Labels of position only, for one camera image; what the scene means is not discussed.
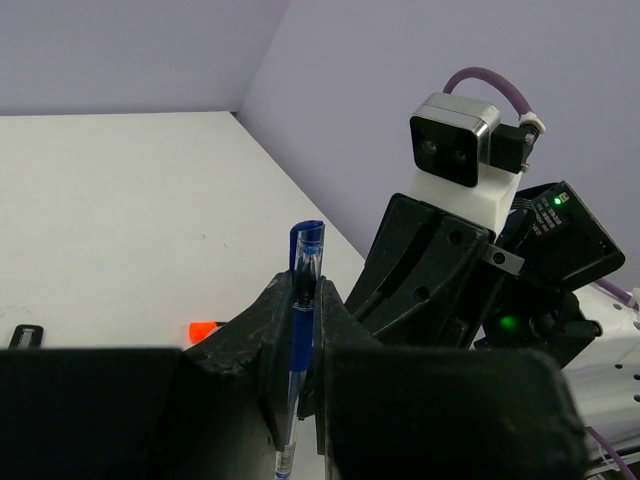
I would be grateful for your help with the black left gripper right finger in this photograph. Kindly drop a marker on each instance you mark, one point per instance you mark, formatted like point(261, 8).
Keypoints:
point(393, 412)

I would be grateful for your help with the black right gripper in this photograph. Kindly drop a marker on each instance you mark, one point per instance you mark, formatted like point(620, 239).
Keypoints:
point(421, 264)

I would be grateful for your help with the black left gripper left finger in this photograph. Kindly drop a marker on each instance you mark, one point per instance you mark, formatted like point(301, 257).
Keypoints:
point(216, 410)

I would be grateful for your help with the blue gel pen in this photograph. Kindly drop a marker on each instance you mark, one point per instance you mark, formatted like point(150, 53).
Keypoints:
point(305, 262)

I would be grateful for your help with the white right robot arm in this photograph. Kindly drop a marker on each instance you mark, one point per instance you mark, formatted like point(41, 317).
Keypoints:
point(604, 377)

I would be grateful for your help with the orange highlighter marker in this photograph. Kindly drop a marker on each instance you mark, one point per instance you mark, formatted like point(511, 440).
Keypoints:
point(199, 331)

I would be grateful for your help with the blue highlighter marker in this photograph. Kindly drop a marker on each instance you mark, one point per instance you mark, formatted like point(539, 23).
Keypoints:
point(27, 336)

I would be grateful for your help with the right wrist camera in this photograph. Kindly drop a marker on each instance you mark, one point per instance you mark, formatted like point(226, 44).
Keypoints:
point(469, 163)

